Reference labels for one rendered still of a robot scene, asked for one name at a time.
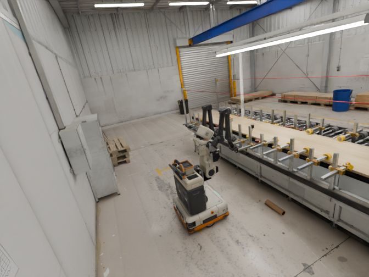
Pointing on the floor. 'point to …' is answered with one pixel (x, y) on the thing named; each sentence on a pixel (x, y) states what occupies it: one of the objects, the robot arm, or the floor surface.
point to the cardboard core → (275, 207)
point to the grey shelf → (98, 157)
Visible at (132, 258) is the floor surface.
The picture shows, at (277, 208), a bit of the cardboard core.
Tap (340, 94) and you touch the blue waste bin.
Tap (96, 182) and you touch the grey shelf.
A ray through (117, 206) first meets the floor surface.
